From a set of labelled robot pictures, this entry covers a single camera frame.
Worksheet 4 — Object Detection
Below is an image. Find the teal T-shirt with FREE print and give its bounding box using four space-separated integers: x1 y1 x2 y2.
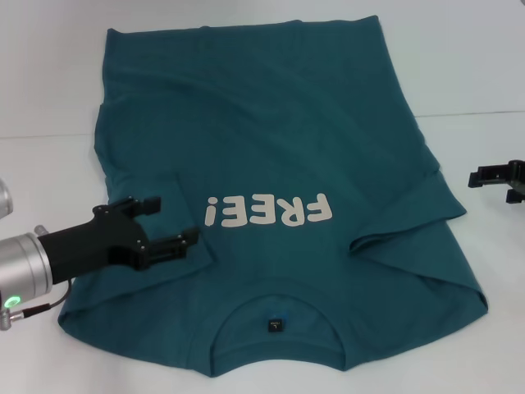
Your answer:
56 15 490 369

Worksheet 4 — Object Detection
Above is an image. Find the left arm cable with connector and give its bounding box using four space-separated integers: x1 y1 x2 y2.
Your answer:
0 282 71 332

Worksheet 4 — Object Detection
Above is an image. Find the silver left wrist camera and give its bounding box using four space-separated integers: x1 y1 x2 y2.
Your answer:
0 178 16 218

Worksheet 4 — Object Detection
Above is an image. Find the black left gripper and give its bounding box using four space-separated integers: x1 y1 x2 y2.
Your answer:
36 195 202 284

